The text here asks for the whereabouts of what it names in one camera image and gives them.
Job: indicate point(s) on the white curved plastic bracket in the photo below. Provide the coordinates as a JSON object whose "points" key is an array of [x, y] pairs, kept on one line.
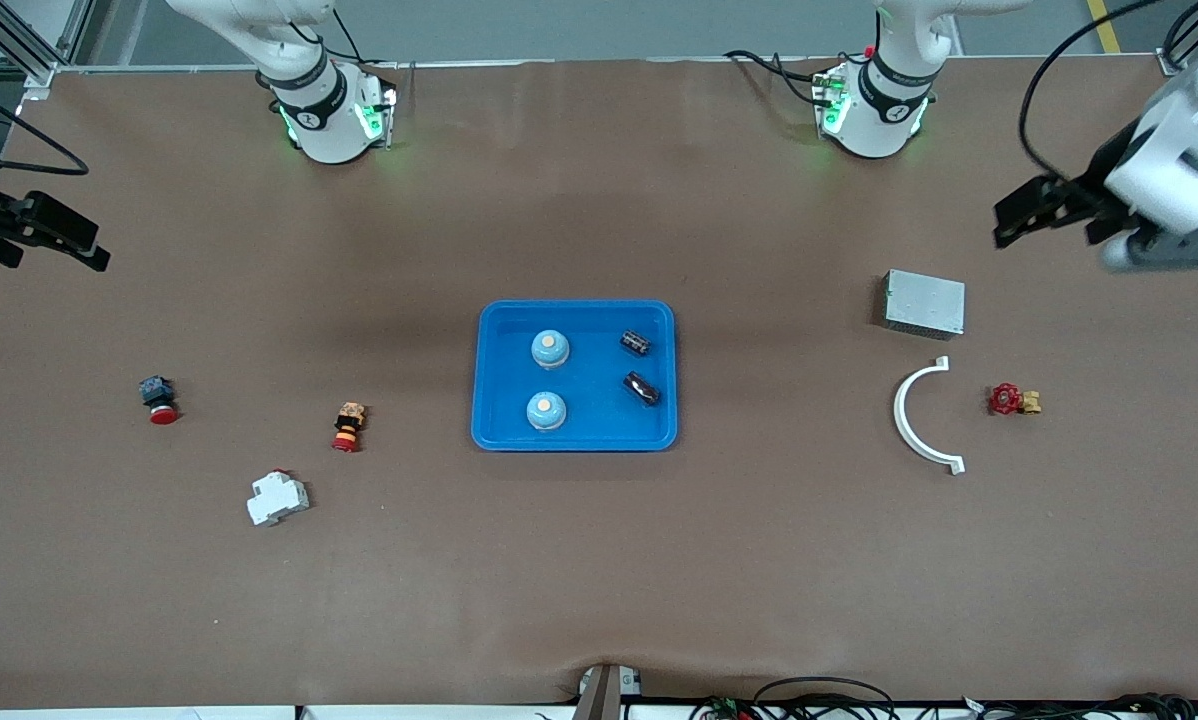
{"points": [[900, 412]]}

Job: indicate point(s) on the blue plastic tray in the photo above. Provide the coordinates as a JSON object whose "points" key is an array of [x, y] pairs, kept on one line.
{"points": [[584, 425]]}

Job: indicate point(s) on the aluminium frame profile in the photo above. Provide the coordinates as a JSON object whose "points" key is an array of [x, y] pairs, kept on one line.
{"points": [[39, 74], [1174, 65]]}

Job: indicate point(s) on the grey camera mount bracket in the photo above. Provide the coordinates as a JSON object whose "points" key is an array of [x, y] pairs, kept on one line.
{"points": [[599, 695]]}

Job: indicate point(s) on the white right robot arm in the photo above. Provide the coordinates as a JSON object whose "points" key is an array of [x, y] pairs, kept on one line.
{"points": [[329, 120]]}

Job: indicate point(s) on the brown table cover mat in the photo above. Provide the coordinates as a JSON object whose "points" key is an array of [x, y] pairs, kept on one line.
{"points": [[599, 560]]}

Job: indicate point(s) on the red button orange body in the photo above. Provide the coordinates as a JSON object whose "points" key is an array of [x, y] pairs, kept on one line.
{"points": [[349, 427]]}

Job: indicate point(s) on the black cylindrical capacitor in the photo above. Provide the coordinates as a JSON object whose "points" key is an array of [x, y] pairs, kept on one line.
{"points": [[635, 343], [642, 388]]}

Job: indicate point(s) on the grey metal box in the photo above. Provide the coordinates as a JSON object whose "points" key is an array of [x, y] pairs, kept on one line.
{"points": [[924, 303]]}

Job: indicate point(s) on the white circuit breaker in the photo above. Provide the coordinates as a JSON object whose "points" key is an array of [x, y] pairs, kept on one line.
{"points": [[277, 498]]}

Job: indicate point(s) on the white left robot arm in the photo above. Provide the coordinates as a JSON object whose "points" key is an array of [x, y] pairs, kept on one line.
{"points": [[884, 110]]}

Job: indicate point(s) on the red button dark body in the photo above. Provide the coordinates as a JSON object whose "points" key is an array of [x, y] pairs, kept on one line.
{"points": [[159, 398]]}

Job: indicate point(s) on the light blue bell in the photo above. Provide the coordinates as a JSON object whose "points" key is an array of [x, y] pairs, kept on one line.
{"points": [[550, 349], [546, 411]]}

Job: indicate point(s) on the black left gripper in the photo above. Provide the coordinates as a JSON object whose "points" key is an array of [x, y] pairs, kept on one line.
{"points": [[1101, 176]]}

